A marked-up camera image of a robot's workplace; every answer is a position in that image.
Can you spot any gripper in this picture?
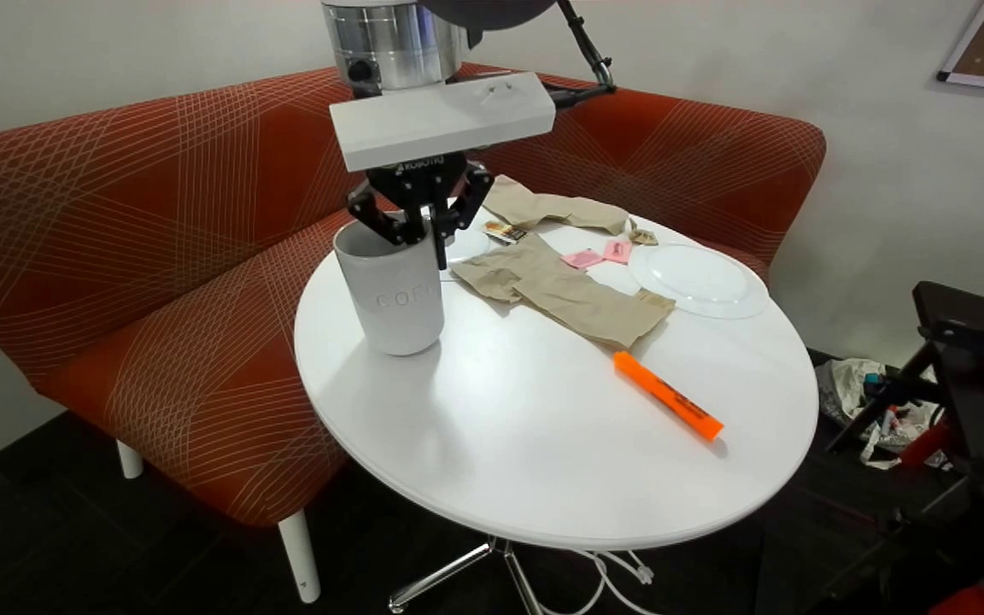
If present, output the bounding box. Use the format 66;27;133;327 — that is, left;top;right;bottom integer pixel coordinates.
346;153;495;271

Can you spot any white mug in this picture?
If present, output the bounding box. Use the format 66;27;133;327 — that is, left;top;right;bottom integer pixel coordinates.
333;217;447;358

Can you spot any small clear plastic plate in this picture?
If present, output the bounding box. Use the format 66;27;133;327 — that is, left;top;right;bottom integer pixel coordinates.
443;226;494;264

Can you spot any dark printed sachet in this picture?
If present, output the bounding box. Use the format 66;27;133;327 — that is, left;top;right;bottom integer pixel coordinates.
483;220;530;247

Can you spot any small brown paper napkin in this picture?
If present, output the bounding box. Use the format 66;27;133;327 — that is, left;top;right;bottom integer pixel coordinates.
481;174;630;237

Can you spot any large brown paper napkin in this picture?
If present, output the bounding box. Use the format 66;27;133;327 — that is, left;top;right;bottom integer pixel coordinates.
450;232;677;350

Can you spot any red patterned sofa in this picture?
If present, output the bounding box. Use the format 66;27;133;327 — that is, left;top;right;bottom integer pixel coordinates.
0;63;828;604

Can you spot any large clear plastic plate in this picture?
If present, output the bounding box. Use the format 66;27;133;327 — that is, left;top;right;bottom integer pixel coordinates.
628;243;771;320

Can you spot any orange highlighter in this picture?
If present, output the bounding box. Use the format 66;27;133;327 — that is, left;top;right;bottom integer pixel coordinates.
612;350;726;443

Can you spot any white plastic bag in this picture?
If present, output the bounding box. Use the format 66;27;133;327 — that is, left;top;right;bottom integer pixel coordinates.
814;356;942;471

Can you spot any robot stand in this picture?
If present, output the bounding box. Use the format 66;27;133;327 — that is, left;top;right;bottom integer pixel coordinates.
823;281;984;615

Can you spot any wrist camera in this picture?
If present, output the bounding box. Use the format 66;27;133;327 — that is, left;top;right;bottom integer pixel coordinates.
329;71;557;173

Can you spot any white cable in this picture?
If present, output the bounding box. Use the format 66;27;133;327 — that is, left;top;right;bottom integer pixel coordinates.
533;550;660;615

